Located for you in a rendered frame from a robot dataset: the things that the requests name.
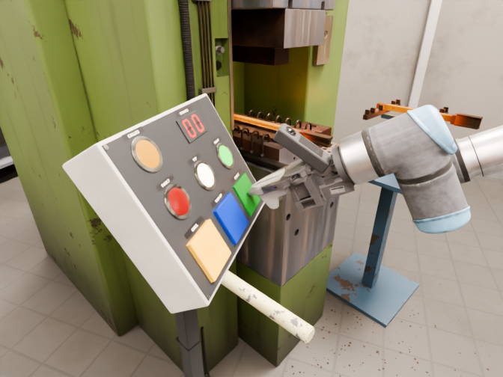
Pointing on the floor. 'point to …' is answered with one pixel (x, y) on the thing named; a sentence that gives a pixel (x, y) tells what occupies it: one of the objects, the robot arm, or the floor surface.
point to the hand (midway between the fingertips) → (251, 188)
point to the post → (189, 323)
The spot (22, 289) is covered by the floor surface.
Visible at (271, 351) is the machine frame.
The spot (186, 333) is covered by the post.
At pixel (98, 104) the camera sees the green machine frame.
